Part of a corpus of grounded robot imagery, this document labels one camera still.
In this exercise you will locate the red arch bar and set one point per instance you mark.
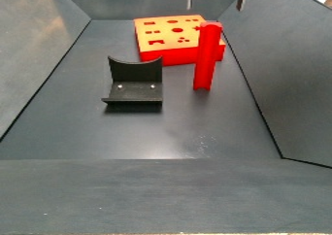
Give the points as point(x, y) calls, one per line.
point(208, 44)

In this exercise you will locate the red foam shape-hole board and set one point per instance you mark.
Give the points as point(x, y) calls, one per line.
point(169, 37)

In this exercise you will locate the black curved fixture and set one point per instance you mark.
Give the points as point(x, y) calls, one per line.
point(137, 88)

